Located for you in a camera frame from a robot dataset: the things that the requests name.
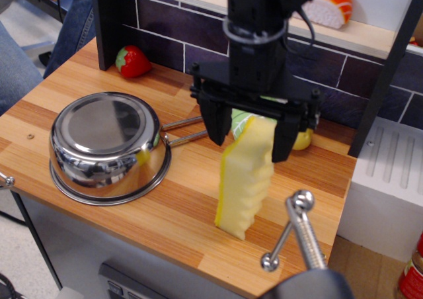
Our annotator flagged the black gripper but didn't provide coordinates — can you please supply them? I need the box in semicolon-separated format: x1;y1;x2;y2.
190;40;321;163

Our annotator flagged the yellow sponge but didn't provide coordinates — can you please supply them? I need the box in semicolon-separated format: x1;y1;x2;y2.
215;116;276;240

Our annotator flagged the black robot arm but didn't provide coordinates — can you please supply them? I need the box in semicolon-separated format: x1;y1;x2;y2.
190;0;323;162

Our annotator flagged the stainless steel pot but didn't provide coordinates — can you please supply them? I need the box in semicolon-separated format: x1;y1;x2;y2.
49;92;208;206

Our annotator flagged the green toy cabbage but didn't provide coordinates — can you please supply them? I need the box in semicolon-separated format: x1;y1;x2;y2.
231;108;276;140

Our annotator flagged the yellow toy potato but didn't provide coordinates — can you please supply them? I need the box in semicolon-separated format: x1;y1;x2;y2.
292;128;313;151

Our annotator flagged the light wooden shelf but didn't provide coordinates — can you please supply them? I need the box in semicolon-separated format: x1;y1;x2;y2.
174;0;397;59

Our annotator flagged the red toy strawberry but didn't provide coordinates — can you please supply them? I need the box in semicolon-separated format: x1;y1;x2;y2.
115;45;152;78

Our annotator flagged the salmon sushi toy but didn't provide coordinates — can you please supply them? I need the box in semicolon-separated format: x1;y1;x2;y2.
303;0;353;29

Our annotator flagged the white ribbed drainer block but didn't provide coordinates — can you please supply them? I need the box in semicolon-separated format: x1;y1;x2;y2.
338;118;422;262

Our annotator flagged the grey oven control panel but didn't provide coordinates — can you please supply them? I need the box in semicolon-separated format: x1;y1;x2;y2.
98;262;169;299

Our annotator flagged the person leg in jeans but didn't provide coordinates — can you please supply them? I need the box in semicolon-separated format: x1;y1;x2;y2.
1;0;96;114

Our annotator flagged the small metal knob left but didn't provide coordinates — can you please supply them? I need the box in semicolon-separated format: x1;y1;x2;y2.
0;172;15;189

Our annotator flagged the metal clamp screw handle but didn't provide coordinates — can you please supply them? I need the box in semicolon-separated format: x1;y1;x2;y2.
260;189;327;272

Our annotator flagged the dark shelf side post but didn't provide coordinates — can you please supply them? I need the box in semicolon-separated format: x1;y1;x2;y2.
348;0;422;157

